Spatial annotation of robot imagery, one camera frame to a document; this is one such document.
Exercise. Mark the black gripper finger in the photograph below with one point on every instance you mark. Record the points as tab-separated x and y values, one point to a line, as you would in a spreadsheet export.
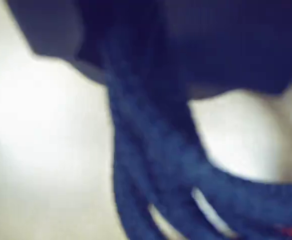
236	50
60	30

